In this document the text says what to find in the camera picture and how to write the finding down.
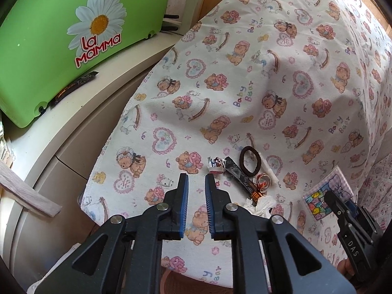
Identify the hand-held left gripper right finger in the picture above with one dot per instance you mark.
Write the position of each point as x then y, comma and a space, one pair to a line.
209, 202

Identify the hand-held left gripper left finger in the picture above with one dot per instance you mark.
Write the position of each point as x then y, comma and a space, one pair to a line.
183, 202

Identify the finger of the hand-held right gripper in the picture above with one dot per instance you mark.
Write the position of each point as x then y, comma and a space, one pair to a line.
335, 208
366, 220

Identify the small white red candy wrapper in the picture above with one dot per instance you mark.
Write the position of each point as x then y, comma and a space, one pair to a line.
216, 167

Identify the black orange snack wrapper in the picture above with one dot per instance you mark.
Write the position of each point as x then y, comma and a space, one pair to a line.
73, 87
237, 173

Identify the white tissue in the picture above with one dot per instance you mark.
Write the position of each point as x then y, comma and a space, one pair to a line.
263, 205

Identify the orange white twine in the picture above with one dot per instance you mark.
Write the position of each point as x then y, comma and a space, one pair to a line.
263, 180

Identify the green plastic tub daisy sticker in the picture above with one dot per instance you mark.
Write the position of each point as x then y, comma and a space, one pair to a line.
46, 36

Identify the person's right hand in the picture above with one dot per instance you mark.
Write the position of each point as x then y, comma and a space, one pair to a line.
344, 268

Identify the beige patterned cloth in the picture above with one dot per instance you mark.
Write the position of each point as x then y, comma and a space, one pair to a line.
376, 183

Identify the white cabinet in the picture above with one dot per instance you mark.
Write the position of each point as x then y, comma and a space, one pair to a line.
92, 122

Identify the bear printed white cloth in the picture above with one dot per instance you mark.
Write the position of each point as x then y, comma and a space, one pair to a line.
245, 82

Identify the grey wooden plank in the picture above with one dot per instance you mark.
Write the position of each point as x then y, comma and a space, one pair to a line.
27, 191

